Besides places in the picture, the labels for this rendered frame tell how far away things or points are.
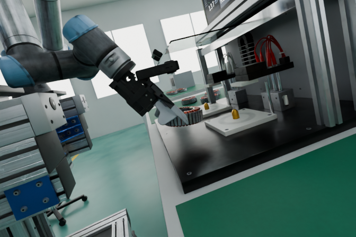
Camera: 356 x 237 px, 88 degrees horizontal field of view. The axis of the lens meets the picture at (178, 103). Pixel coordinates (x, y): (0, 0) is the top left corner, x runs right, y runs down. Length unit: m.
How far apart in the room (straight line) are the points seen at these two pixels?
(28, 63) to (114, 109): 4.79
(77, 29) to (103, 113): 4.90
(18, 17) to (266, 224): 0.65
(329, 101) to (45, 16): 0.93
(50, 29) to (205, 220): 0.88
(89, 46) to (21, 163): 0.29
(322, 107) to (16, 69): 0.64
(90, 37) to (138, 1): 5.25
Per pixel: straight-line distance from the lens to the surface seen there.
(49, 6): 0.90
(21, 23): 0.63
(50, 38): 0.99
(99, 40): 0.48
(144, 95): 0.46
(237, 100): 0.79
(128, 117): 5.28
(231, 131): 0.48
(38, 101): 0.49
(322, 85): 0.44
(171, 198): 0.35
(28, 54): 0.56
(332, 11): 0.62
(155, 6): 5.69
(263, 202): 0.30
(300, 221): 0.28
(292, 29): 0.70
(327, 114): 0.45
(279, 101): 0.59
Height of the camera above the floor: 0.94
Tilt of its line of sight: 8 degrees down
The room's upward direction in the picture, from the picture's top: 16 degrees counter-clockwise
